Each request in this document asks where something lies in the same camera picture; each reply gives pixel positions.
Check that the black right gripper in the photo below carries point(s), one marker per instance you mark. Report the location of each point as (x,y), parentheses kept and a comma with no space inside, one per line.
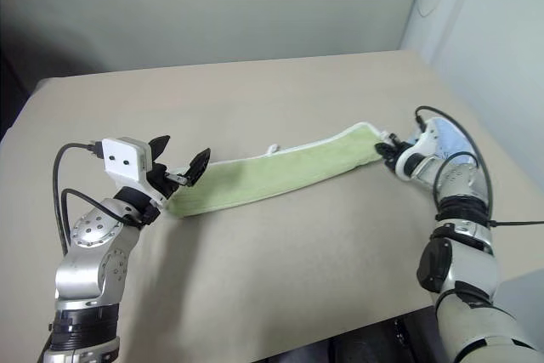
(395,154)

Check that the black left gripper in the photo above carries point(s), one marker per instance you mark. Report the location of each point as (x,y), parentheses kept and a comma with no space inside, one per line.
(160,179)

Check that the green towel with white trim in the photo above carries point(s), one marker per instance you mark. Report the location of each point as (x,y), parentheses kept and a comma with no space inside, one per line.
(272,176)

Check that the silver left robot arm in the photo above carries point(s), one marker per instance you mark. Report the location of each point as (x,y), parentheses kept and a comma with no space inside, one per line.
(91,248)

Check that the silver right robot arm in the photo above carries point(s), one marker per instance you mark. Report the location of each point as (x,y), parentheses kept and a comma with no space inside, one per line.
(461,261)

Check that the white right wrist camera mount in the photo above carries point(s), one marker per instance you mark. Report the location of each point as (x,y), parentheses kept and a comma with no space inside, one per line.
(433,138)

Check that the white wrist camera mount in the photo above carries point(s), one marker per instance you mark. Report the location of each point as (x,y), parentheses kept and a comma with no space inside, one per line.
(123,160)
(433,138)

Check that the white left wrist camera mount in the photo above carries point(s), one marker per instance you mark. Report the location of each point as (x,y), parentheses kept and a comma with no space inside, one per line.
(123,160)

